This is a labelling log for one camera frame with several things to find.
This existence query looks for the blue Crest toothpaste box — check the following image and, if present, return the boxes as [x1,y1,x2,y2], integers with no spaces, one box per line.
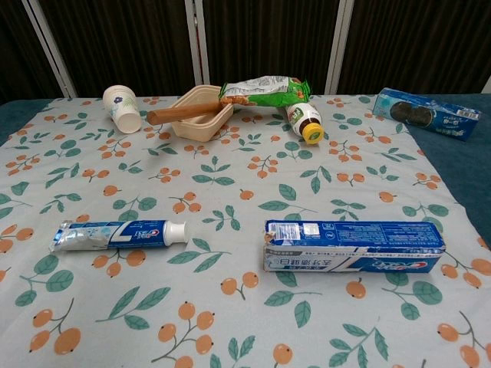
[262,218,447,274]

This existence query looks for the blue white Crest toothpaste tube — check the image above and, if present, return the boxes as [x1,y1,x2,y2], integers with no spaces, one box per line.
[48,218,190,253]

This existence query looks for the blue cookie package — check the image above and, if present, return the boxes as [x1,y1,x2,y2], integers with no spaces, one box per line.
[372,87,483,143]

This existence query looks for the floral fruit print tablecloth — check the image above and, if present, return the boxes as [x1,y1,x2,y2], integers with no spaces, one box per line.
[0,94,491,368]

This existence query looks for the beige rectangular tray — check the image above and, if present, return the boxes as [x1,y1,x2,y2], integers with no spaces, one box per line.
[169,84,235,143]

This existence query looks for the brown bottle yellow cap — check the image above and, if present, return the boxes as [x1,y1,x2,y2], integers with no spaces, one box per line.
[284,101,326,146]

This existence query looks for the green snack bag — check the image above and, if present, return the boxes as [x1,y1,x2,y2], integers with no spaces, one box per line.
[218,75,311,109]

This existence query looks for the wooden rolling pin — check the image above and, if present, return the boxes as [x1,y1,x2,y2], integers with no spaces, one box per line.
[147,100,223,126]

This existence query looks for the white floral paper cup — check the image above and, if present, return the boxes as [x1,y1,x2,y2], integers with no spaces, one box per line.
[102,84,143,134]

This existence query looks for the white screen frame post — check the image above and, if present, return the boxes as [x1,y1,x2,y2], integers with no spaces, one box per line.
[184,0,212,87]
[323,0,355,96]
[21,0,80,99]

